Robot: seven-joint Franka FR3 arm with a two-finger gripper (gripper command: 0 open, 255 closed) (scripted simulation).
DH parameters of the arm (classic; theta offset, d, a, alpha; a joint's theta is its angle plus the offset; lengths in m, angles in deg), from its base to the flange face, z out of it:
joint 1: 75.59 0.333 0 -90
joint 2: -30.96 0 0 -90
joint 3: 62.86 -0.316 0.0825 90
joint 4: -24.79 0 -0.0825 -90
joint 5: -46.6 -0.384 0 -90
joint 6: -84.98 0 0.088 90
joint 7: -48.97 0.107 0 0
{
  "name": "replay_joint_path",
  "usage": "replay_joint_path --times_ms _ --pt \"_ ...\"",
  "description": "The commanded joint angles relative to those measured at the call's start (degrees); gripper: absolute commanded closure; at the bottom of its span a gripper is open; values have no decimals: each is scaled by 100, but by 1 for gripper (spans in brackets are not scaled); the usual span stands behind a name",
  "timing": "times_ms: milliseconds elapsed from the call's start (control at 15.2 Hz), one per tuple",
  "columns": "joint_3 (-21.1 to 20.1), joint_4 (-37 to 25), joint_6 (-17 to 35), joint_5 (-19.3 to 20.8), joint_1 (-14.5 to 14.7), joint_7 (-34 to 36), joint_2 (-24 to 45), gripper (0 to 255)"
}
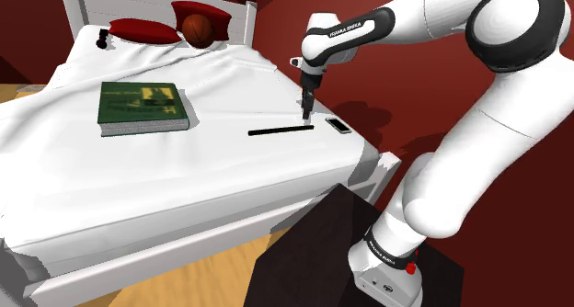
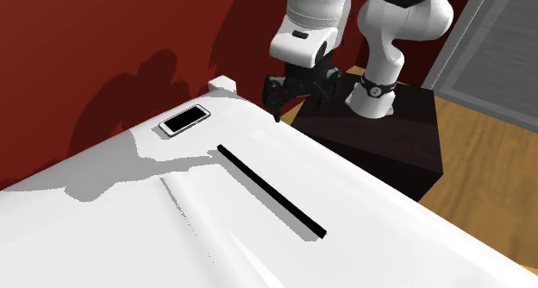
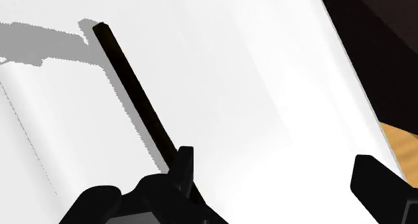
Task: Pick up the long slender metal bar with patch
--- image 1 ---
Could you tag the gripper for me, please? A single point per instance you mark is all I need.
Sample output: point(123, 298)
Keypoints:
point(308, 88)

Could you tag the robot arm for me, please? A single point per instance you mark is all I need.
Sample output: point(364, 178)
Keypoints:
point(493, 118)

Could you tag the black phone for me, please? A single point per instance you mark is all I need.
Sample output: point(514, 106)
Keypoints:
point(338, 125)

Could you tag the black flat stick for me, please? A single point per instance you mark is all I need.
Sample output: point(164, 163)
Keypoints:
point(280, 130)

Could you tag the red pillow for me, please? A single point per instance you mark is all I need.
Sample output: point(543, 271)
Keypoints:
point(143, 31)
point(215, 15)

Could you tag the basketball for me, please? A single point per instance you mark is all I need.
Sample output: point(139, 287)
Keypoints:
point(197, 30)

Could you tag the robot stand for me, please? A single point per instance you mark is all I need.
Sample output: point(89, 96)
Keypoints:
point(314, 256)

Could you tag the green book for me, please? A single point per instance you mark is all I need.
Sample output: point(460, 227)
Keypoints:
point(134, 102)

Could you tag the white bed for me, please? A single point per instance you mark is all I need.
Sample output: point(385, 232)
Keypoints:
point(134, 171)

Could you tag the small black figure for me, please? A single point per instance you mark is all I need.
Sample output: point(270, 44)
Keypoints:
point(103, 38)

